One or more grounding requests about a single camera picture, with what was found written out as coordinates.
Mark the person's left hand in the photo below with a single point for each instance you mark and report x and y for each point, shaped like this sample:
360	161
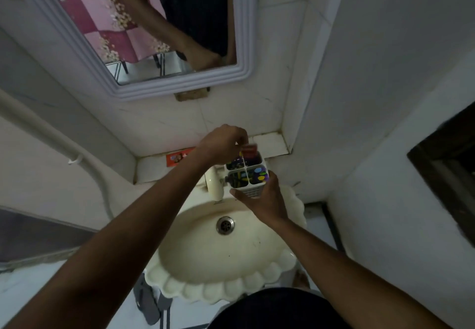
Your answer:
217	145

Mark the person's right hand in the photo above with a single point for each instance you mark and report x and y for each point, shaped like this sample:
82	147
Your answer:
268	203

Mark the person's right thumb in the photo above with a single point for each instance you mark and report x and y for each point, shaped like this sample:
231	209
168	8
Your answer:
243	195

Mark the person's left fingers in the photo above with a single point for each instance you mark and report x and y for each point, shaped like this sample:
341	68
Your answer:
242	138

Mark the white compartment organizer holder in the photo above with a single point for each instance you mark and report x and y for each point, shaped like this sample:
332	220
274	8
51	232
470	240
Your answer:
252	187

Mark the small red packet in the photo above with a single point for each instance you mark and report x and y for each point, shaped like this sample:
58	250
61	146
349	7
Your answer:
249	149

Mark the person's left forearm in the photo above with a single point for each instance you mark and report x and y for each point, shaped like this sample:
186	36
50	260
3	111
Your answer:
111	250

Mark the person's right forearm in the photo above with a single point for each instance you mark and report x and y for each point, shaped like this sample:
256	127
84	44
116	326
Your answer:
345	276

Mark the cream faucet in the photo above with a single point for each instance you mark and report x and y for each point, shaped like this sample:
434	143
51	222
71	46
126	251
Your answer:
212	184

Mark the metal sink drain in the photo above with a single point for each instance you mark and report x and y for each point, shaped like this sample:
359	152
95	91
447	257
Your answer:
225	225

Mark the orange flat packet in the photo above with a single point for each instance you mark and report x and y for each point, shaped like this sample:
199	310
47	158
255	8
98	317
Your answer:
179	157

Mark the cream scalloped wash basin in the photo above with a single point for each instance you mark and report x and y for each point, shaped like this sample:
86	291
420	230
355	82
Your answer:
207	262

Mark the person's dark clothing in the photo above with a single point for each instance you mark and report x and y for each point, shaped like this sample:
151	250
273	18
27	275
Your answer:
278	310

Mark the grey slipper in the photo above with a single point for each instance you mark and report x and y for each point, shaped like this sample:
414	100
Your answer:
147	301

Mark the brown mirror bracket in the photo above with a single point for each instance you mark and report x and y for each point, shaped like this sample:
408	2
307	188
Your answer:
191	94

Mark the white framed wall mirror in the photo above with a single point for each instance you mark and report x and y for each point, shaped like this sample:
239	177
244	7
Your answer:
237	24

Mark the white wall pipe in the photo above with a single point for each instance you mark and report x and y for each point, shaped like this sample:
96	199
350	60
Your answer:
94	176

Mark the dark wooden window frame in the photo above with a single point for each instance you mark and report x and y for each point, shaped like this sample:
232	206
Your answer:
441	169

